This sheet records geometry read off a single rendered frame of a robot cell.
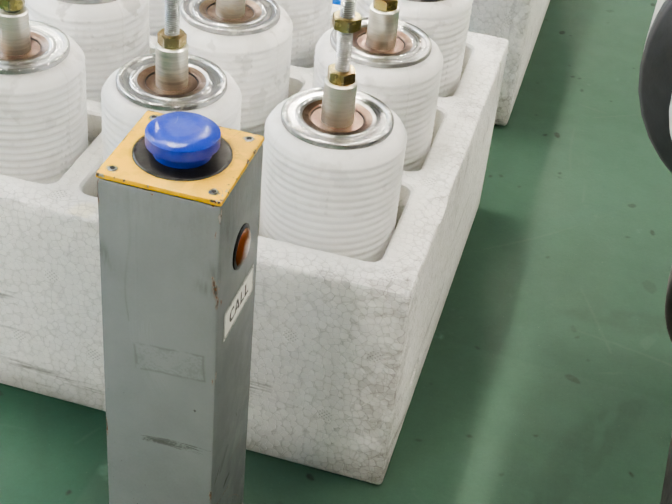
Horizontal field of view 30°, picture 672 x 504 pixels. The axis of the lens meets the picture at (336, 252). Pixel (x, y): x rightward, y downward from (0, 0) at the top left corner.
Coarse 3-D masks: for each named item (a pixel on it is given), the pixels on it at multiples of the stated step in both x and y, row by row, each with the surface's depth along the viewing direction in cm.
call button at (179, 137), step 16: (176, 112) 68; (160, 128) 66; (176, 128) 66; (192, 128) 66; (208, 128) 66; (160, 144) 65; (176, 144) 65; (192, 144) 65; (208, 144) 65; (160, 160) 66; (176, 160) 65; (192, 160) 65; (208, 160) 67
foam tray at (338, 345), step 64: (448, 128) 98; (0, 192) 86; (64, 192) 87; (448, 192) 91; (0, 256) 89; (64, 256) 87; (320, 256) 83; (384, 256) 84; (448, 256) 101; (0, 320) 92; (64, 320) 91; (256, 320) 85; (320, 320) 84; (384, 320) 82; (64, 384) 94; (256, 384) 89; (320, 384) 87; (384, 384) 85; (256, 448) 93; (320, 448) 91; (384, 448) 89
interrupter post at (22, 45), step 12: (0, 12) 85; (24, 12) 86; (0, 24) 86; (12, 24) 85; (24, 24) 86; (0, 36) 86; (12, 36) 86; (24, 36) 86; (0, 48) 87; (12, 48) 87; (24, 48) 87
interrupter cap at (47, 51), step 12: (36, 24) 90; (48, 24) 90; (36, 36) 89; (48, 36) 89; (60, 36) 89; (36, 48) 88; (48, 48) 88; (60, 48) 88; (0, 60) 86; (12, 60) 86; (24, 60) 86; (36, 60) 86; (48, 60) 86; (60, 60) 87; (0, 72) 85; (12, 72) 85; (24, 72) 85
